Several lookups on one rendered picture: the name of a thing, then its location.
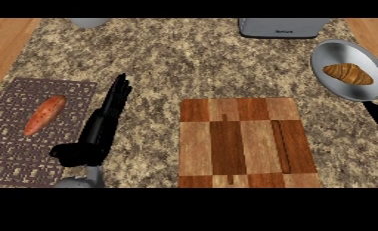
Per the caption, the grey toaster appliance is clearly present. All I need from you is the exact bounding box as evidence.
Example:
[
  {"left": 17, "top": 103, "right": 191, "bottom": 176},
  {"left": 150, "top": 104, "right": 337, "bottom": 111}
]
[{"left": 238, "top": 17, "right": 333, "bottom": 40}]

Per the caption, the silver frying pan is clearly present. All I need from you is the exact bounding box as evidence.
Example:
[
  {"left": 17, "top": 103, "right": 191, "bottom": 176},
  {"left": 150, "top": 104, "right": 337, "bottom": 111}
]
[{"left": 309, "top": 39, "right": 378, "bottom": 125}]

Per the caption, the orange sweet potato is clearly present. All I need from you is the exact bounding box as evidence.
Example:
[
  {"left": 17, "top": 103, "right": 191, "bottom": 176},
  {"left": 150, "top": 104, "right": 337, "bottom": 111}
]
[{"left": 23, "top": 94, "right": 69, "bottom": 137}]

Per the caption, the golden brown croissant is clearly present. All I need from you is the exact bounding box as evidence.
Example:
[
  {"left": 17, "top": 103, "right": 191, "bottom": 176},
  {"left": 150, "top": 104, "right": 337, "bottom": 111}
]
[{"left": 323, "top": 62, "right": 376, "bottom": 86}]

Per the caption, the checkered wooden cutting board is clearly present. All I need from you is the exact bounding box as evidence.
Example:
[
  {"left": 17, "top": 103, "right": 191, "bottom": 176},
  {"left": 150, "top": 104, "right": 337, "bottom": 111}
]
[{"left": 178, "top": 97, "right": 324, "bottom": 189}]

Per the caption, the grey rounded object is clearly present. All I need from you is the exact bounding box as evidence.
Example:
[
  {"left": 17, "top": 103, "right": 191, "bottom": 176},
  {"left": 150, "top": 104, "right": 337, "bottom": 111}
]
[{"left": 67, "top": 17, "right": 113, "bottom": 30}]

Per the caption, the brown patterned placemat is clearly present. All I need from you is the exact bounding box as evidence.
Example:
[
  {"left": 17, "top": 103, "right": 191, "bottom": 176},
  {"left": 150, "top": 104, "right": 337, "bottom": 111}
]
[{"left": 0, "top": 77, "right": 100, "bottom": 188}]

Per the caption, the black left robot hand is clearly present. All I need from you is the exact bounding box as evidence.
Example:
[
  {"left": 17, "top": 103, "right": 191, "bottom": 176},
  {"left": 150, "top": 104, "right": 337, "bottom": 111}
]
[{"left": 49, "top": 72, "right": 135, "bottom": 168}]

